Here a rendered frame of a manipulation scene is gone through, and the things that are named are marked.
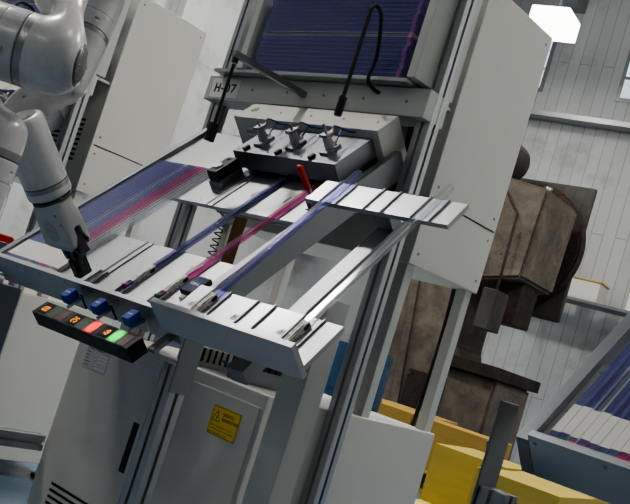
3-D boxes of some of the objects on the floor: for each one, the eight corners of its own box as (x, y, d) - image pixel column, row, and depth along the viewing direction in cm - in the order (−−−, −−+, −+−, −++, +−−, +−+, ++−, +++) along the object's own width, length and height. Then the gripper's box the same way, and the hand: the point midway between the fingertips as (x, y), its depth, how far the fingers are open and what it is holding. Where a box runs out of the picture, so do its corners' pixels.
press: (550, 503, 842) (642, 181, 867) (502, 502, 729) (609, 132, 754) (396, 447, 923) (484, 154, 948) (332, 438, 810) (434, 106, 835)
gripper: (87, 187, 178) (120, 271, 186) (44, 178, 188) (77, 258, 196) (54, 205, 173) (90, 291, 182) (12, 196, 184) (47, 277, 192)
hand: (80, 265), depth 188 cm, fingers closed
